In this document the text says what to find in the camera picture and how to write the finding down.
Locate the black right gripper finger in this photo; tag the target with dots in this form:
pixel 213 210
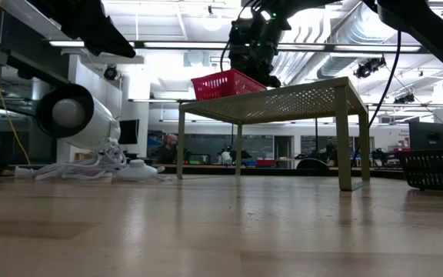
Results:
pixel 272 81

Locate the red plastic basket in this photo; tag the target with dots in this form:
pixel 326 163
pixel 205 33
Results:
pixel 221 85

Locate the black plastic basket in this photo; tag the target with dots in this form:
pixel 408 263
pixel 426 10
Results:
pixel 435 169

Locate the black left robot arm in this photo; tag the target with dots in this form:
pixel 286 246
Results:
pixel 87 23

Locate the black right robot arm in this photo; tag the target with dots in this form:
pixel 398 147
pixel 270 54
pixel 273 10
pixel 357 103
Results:
pixel 429 27

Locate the white cylindrical desk lamp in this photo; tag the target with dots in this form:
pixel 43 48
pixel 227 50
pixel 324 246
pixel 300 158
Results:
pixel 90 119

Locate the green perforated metal shelf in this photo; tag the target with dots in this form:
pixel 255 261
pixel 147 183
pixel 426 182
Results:
pixel 283 104

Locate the red background bin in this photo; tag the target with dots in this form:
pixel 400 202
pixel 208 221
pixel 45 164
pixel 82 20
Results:
pixel 265 162

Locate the black spotlight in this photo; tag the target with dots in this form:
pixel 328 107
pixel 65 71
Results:
pixel 110 72
pixel 367 68
pixel 404 99

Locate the person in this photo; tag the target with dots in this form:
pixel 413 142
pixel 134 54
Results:
pixel 166 148

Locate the white dome-shaped puck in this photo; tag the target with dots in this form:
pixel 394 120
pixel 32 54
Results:
pixel 137 171

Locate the black monitor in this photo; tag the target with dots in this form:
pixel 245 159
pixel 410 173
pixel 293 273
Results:
pixel 429 135

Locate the silver ventilation duct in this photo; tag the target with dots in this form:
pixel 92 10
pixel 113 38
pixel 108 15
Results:
pixel 344 34

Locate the black overhead light rail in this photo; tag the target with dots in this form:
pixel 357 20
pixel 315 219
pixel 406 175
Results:
pixel 138 45

